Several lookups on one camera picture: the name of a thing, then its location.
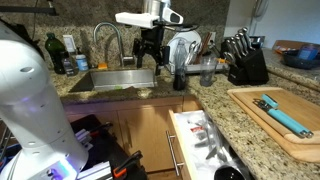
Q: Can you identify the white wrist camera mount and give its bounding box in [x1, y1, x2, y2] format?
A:
[115, 12, 159, 29]

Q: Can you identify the dark blue bowl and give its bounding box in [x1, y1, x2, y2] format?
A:
[282, 50, 320, 70]

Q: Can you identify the black knife block with knives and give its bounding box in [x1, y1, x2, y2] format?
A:
[220, 27, 269, 86]

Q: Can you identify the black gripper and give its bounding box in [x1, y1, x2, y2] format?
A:
[133, 26, 170, 76]

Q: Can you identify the wooden drawer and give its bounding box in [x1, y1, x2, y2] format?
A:
[167, 110, 254, 180]

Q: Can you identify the black orange clamp tool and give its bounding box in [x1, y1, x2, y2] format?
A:
[112, 150, 143, 178]

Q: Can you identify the white wall outlet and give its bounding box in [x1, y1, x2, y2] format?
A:
[63, 35, 76, 53]

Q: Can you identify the silver drawer handle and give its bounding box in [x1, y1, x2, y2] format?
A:
[166, 131, 184, 177]

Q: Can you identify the teal handled can opener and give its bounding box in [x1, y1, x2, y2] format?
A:
[253, 94, 314, 139]

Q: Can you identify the white blue lidded jar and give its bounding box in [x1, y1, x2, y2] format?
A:
[76, 54, 89, 71]

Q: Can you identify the wooden cabinet door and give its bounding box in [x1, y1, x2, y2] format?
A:
[118, 105, 182, 172]

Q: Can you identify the stainless steel sink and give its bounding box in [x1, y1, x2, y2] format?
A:
[70, 69, 157, 92]

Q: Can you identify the white round plate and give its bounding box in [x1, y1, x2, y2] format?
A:
[168, 30, 201, 64]

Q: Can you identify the orange sponge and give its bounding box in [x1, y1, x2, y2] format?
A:
[98, 63, 108, 70]

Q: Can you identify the small wooden cutting board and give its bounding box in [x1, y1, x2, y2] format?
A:
[227, 87, 320, 145]

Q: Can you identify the dish rack with dishes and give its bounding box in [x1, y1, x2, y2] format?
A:
[165, 30, 231, 75]

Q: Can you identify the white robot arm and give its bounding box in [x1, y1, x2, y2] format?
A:
[0, 21, 89, 180]

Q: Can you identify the large wooden cutting board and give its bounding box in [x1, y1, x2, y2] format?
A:
[227, 87, 320, 163]

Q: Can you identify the small clear soap bottle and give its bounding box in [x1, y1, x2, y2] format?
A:
[61, 51, 76, 77]

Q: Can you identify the clear drinking glass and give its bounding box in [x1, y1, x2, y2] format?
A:
[200, 56, 218, 87]

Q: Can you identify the curved chrome faucet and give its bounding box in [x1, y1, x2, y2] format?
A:
[92, 22, 135, 67]

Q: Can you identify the green glass bottle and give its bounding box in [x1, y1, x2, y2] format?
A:
[45, 32, 65, 74]

